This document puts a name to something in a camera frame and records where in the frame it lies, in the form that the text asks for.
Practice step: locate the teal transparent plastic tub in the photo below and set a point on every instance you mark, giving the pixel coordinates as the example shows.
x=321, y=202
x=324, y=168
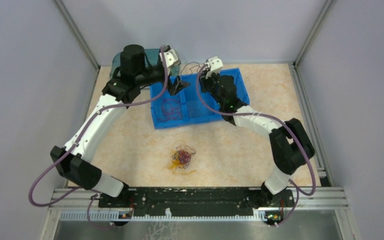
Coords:
x=134, y=63

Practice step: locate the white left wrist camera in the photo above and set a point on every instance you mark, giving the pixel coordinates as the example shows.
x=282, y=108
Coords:
x=171, y=58

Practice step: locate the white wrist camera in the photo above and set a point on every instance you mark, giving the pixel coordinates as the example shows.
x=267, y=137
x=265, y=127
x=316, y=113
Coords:
x=214, y=65
x=171, y=58

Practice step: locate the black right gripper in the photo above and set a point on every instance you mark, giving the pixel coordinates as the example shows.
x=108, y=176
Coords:
x=203, y=80

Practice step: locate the grey slotted cable duct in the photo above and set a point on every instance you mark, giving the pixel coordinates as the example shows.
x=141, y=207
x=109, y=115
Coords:
x=114, y=216

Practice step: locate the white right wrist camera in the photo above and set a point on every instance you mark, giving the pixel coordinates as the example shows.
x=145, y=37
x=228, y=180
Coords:
x=214, y=65

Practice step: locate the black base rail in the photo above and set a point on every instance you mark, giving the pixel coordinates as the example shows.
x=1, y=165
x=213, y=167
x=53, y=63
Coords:
x=197, y=201

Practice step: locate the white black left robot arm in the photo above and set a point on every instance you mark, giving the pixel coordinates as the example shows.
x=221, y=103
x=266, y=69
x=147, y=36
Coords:
x=73, y=160

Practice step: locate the blue three-compartment plastic bin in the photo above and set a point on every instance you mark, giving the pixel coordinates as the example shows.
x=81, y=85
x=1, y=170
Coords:
x=185, y=108

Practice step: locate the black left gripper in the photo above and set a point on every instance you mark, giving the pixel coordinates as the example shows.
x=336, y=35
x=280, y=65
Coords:
x=173, y=88

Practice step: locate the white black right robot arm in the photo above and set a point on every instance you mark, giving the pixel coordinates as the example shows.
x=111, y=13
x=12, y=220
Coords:
x=290, y=145

